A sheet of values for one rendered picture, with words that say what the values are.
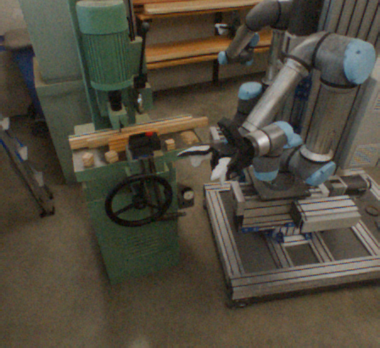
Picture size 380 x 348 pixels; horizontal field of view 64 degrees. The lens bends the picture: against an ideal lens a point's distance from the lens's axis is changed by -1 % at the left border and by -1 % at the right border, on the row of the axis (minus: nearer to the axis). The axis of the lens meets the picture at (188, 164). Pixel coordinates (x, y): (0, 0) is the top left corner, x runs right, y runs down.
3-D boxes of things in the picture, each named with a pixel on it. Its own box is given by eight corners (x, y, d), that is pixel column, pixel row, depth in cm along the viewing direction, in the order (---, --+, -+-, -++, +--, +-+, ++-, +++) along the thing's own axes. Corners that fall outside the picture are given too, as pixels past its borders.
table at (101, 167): (78, 197, 126) (75, 186, 122) (73, 155, 148) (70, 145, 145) (213, 165, 142) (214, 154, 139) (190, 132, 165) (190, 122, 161)
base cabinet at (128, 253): (110, 286, 185) (85, 204, 141) (97, 218, 227) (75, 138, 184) (180, 264, 197) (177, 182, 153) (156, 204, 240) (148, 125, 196)
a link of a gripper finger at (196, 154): (178, 171, 87) (211, 169, 86) (176, 152, 84) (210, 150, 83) (179, 165, 90) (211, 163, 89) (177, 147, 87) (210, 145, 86)
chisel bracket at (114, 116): (114, 132, 138) (110, 115, 133) (108, 118, 148) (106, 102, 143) (130, 129, 140) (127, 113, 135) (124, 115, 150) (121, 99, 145)
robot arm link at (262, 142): (270, 135, 86) (249, 126, 92) (258, 140, 84) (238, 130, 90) (269, 158, 90) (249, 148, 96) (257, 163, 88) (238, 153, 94)
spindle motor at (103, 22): (93, 94, 121) (76, 8, 101) (89, 78, 134) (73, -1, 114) (137, 87, 125) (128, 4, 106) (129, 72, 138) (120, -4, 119)
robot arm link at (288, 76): (301, 17, 100) (215, 140, 107) (330, 24, 92) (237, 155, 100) (312, 37, 108) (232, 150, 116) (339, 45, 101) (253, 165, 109)
